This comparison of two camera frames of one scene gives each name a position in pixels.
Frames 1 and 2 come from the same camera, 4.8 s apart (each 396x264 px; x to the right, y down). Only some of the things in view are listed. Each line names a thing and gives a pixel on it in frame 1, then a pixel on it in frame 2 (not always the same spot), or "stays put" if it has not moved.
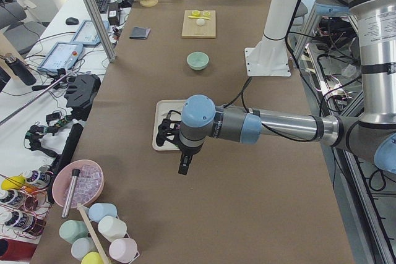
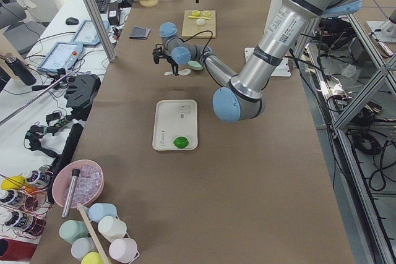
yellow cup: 92,258 stays put
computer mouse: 72,21 stays put
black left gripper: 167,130 to 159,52
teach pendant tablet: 61,55 stays put
